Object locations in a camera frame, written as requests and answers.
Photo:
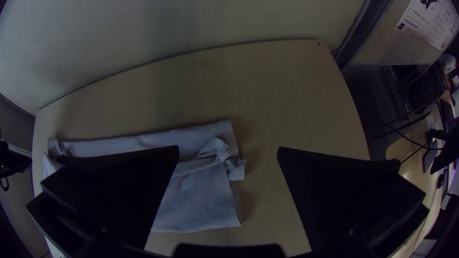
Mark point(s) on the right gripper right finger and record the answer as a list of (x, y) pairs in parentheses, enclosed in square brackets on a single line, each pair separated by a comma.
[(344, 204)]

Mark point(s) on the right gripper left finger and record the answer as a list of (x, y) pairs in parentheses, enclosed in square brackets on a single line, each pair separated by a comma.
[(118, 193)]

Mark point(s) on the white t-shirt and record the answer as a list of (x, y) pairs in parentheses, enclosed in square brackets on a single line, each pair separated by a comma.
[(201, 193)]

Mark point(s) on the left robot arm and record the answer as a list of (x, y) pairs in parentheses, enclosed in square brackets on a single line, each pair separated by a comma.
[(12, 161)]

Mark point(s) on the pale wooden side table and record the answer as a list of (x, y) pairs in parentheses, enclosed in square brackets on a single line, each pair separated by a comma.
[(408, 157)]

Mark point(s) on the white poster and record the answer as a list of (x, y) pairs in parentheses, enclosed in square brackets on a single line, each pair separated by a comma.
[(430, 23)]

